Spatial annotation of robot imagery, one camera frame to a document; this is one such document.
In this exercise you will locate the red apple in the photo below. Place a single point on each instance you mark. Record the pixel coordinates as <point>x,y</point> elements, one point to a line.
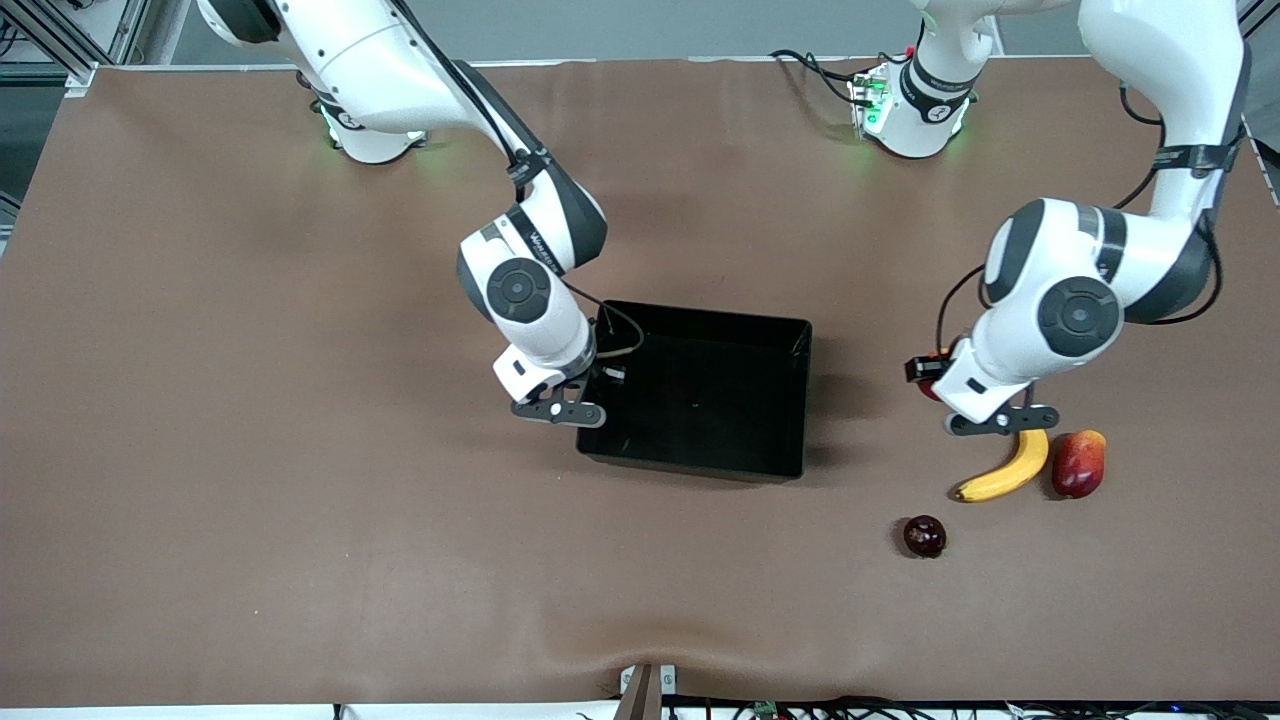
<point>930,390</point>

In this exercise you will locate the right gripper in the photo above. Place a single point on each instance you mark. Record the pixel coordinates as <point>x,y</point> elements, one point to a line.
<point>603,367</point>

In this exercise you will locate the black plastic box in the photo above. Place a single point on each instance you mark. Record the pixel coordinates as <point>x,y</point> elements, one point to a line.
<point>700,400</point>

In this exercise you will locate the yellow banana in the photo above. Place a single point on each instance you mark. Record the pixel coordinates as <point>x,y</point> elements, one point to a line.
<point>1025,460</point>

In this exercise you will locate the brown table cover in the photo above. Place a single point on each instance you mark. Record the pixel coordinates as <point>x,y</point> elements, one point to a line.
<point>300,600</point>

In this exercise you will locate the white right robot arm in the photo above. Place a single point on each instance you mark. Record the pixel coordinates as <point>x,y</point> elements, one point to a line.
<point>400,70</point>

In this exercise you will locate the red mango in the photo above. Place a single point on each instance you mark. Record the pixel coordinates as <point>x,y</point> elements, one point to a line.
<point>1078,465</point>

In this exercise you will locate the dark purple round fruit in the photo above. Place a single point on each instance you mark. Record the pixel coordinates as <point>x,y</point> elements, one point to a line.
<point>925,537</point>

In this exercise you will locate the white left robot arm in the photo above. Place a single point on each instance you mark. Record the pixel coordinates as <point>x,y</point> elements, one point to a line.
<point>1070,300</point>

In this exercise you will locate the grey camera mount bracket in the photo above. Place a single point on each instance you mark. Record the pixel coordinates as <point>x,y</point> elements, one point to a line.
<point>640,700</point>

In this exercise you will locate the aluminium frame profile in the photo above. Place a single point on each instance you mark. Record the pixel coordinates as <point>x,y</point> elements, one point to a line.
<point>1260,15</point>
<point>55,45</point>

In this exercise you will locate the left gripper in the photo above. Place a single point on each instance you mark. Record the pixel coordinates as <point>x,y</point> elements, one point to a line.
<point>921,369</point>

